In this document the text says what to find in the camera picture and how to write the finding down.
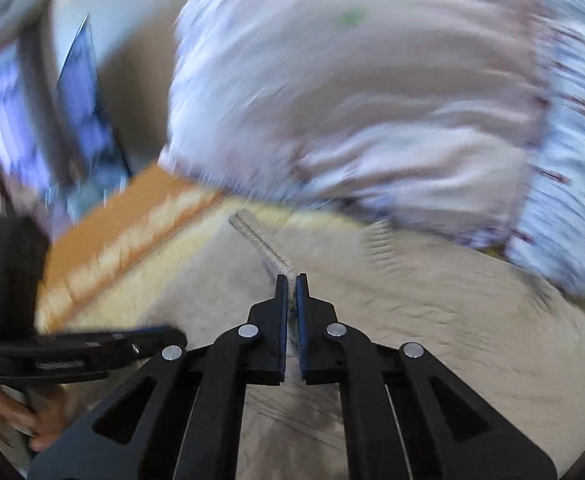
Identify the pink floral pillow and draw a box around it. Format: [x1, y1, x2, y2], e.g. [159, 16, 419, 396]
[160, 0, 553, 251]

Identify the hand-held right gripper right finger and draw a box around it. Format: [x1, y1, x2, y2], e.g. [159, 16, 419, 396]
[295, 273, 557, 480]

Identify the yellow patterned bed sheet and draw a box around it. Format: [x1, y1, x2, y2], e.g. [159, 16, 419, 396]
[35, 164, 508, 333]

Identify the dark glass panel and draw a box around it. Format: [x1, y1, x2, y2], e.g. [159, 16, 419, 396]
[55, 15, 134, 207]

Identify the blue lavender print pillow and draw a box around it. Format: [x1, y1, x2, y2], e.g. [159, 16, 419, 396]
[505, 0, 585, 311]

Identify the person's left hand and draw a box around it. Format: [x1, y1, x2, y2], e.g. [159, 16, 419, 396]
[0, 377, 74, 454]

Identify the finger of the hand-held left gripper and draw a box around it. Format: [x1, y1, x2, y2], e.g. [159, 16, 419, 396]
[112, 326, 188, 362]

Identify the beige cable-knit sweater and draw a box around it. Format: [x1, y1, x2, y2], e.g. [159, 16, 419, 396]
[37, 210, 585, 480]

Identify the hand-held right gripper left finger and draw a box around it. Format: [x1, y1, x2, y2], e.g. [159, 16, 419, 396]
[27, 274, 290, 480]

